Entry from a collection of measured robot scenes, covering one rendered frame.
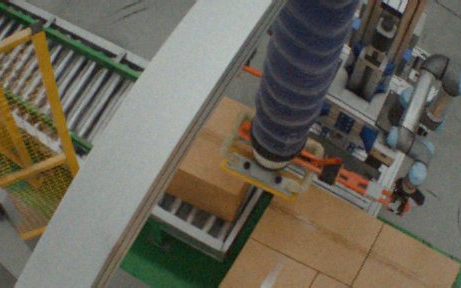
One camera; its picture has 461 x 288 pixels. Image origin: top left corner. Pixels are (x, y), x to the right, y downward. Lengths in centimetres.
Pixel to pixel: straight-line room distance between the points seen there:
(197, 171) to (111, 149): 225
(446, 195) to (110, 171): 369
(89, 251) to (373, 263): 280
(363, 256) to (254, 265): 57
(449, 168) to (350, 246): 124
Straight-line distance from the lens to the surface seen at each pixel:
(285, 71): 227
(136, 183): 97
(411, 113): 279
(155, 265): 407
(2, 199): 239
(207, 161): 325
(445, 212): 449
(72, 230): 96
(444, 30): 516
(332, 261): 360
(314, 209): 366
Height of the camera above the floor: 396
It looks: 66 degrees down
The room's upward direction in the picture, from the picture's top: 10 degrees clockwise
